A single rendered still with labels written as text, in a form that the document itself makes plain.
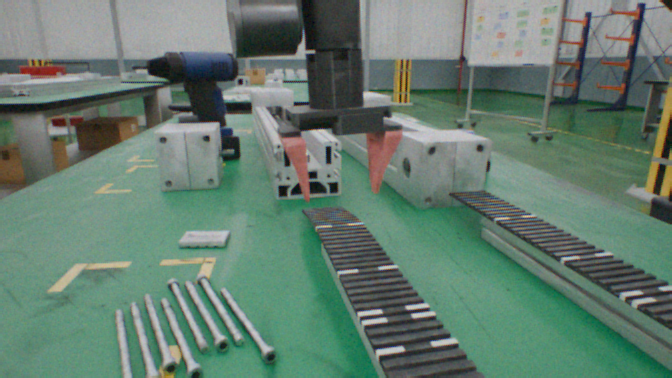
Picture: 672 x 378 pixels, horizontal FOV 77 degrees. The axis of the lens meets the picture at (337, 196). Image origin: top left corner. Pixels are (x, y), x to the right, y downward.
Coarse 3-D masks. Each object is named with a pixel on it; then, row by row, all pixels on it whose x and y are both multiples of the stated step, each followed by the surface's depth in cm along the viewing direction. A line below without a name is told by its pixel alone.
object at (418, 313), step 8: (416, 304) 29; (424, 304) 29; (368, 312) 28; (376, 312) 28; (384, 312) 28; (392, 312) 28; (400, 312) 28; (408, 312) 29; (416, 312) 29; (424, 312) 29; (432, 312) 28; (360, 320) 28; (368, 320) 27; (376, 320) 27; (384, 320) 27; (392, 320) 27; (400, 320) 27; (408, 320) 28; (416, 320) 28; (424, 320) 28; (432, 320) 28; (368, 328) 27; (376, 328) 27
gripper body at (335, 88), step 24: (360, 48) 42; (312, 72) 41; (336, 72) 40; (360, 72) 42; (312, 96) 42; (336, 96) 41; (360, 96) 42; (288, 120) 44; (312, 120) 41; (336, 120) 42
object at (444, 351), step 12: (396, 348) 25; (408, 348) 25; (420, 348) 25; (432, 348) 25; (444, 348) 25; (456, 348) 25; (384, 360) 24; (396, 360) 24; (408, 360) 24; (420, 360) 24; (432, 360) 24; (444, 360) 24; (456, 360) 24; (384, 372) 23
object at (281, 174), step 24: (264, 120) 86; (264, 144) 81; (312, 144) 71; (336, 144) 63; (288, 168) 62; (312, 168) 63; (336, 168) 64; (288, 192) 63; (312, 192) 65; (336, 192) 65
